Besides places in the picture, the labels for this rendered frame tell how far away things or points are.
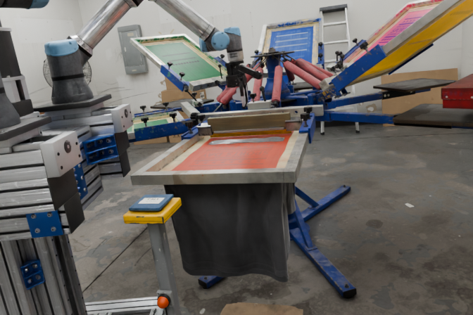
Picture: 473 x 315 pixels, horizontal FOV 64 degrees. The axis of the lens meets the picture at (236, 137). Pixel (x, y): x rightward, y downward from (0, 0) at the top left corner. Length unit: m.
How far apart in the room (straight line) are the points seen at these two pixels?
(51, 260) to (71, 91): 0.61
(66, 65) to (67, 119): 0.20
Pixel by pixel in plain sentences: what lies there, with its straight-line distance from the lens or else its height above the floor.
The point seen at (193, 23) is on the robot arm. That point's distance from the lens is 1.59.
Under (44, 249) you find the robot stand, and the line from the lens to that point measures 1.48.
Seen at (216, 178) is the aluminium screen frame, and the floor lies 0.97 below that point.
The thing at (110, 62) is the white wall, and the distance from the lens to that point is 7.00.
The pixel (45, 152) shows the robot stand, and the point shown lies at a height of 1.19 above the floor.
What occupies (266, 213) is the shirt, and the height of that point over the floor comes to 0.80.
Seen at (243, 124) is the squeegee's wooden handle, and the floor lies 1.02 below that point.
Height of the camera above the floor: 1.39
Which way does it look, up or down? 14 degrees down
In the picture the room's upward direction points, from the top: 7 degrees counter-clockwise
